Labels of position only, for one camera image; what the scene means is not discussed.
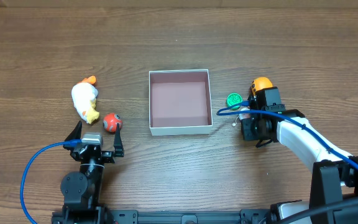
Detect blue right cable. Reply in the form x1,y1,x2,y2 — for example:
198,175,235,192
216,100,358,189

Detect green round toy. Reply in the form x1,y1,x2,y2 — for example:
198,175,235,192
226,93,243,110

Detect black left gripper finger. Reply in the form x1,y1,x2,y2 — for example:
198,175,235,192
63,121,82,149
113,123,124,157

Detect white box with pink inside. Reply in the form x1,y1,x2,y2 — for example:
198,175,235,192
149,69,213,136

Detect small wooden rattle drum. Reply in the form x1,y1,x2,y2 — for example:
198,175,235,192
232,107,250,127

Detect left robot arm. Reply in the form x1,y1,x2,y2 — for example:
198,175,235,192
51,121,124,224

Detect blue cable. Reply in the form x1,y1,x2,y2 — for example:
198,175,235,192
19,139,83,224
216,100,358,189

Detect orange dog figurine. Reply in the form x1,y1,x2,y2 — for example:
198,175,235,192
250,77,273,96

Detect blue left cable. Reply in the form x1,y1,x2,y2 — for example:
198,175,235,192
19,139,83,224

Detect thick black cable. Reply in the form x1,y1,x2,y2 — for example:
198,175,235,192
278,194,358,224

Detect white and yellow chick plush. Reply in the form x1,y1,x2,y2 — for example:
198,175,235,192
71,75,99,124

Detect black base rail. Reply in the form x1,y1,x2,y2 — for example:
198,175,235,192
51,209,270,224

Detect red and grey ball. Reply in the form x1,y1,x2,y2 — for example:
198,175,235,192
103,113,122,133

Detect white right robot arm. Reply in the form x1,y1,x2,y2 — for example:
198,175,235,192
238,106,358,223

